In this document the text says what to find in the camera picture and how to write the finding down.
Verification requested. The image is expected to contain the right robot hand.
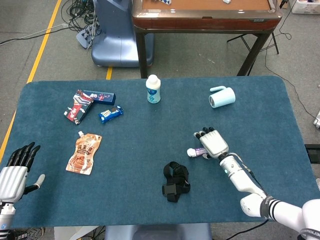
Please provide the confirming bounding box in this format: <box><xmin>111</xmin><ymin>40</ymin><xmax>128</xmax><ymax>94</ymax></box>
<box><xmin>193</xmin><ymin>126</ymin><xmax>230</xmax><ymax>160</ymax></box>

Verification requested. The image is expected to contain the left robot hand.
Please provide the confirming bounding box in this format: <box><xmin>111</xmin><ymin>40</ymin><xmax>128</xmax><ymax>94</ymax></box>
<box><xmin>0</xmin><ymin>141</ymin><xmax>46</xmax><ymax>204</ymax></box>

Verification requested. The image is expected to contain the white purple toothpaste tube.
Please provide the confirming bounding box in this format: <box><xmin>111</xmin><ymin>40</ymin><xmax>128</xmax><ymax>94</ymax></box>
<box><xmin>186</xmin><ymin>147</ymin><xmax>208</xmax><ymax>158</ymax></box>

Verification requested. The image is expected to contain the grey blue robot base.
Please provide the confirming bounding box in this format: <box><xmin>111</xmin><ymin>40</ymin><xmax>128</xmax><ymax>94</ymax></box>
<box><xmin>104</xmin><ymin>223</ymin><xmax>213</xmax><ymax>240</ymax></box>

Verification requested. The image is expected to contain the light blue mug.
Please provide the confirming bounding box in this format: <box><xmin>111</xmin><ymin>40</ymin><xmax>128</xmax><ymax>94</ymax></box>
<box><xmin>208</xmin><ymin>85</ymin><xmax>236</xmax><ymax>110</ymax></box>

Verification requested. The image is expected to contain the orange spout pouch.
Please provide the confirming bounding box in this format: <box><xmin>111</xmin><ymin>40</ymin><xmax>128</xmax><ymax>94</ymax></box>
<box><xmin>65</xmin><ymin>130</ymin><xmax>103</xmax><ymax>176</ymax></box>

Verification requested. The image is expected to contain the blue table mat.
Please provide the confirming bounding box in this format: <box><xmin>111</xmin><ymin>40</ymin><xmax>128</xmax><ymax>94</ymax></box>
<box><xmin>0</xmin><ymin>75</ymin><xmax>313</xmax><ymax>229</ymax></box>

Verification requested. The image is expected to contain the white panel under table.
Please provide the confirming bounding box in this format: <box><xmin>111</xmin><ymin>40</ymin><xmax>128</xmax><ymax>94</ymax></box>
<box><xmin>53</xmin><ymin>225</ymin><xmax>101</xmax><ymax>240</ymax></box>

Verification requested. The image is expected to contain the white yogurt drink bottle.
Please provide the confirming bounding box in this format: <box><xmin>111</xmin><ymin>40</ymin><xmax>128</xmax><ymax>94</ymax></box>
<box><xmin>145</xmin><ymin>74</ymin><xmax>162</xmax><ymax>104</ymax></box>

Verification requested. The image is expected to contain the black red patterned box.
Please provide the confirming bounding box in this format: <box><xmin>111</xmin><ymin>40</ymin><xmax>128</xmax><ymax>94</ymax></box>
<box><xmin>63</xmin><ymin>89</ymin><xmax>94</xmax><ymax>125</ymax></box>

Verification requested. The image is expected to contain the black block beside table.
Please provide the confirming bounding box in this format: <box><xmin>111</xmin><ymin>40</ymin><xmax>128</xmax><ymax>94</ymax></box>
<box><xmin>304</xmin><ymin>143</ymin><xmax>320</xmax><ymax>164</ymax></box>

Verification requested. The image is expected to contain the blue cookie packet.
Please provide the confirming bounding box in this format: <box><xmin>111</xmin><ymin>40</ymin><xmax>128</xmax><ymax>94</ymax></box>
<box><xmin>97</xmin><ymin>104</ymin><xmax>124</xmax><ymax>125</ymax></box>

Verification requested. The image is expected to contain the dark blue long box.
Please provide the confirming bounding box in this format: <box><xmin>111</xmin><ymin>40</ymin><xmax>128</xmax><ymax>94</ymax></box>
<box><xmin>83</xmin><ymin>89</ymin><xmax>117</xmax><ymax>106</ymax></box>

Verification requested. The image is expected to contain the brown mahjong table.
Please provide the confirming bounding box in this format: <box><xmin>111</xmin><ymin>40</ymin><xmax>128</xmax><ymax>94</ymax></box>
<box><xmin>131</xmin><ymin>0</ymin><xmax>283</xmax><ymax>79</ymax></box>

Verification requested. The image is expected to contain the grey power strip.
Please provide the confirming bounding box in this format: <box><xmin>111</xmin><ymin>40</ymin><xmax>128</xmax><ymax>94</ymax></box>
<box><xmin>75</xmin><ymin>23</ymin><xmax>101</xmax><ymax>50</ymax></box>

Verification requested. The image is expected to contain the white storage crate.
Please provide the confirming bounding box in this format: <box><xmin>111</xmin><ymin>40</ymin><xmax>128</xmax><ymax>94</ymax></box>
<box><xmin>291</xmin><ymin>0</ymin><xmax>320</xmax><ymax>15</ymax></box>

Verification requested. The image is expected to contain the black elastic strap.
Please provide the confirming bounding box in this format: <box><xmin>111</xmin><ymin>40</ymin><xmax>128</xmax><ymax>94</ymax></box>
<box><xmin>161</xmin><ymin>161</ymin><xmax>191</xmax><ymax>203</ymax></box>

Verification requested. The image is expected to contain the white floor cable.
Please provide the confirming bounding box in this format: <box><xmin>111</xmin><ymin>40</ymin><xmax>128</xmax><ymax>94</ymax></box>
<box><xmin>0</xmin><ymin>22</ymin><xmax>69</xmax><ymax>46</ymax></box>

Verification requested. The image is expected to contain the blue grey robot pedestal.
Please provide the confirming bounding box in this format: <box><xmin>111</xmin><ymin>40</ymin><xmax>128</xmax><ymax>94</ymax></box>
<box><xmin>91</xmin><ymin>0</ymin><xmax>155</xmax><ymax>68</ymax></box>

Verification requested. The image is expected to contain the black cable bundle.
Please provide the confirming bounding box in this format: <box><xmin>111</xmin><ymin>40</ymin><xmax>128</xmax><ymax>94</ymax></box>
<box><xmin>61</xmin><ymin>0</ymin><xmax>101</xmax><ymax>32</ymax></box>

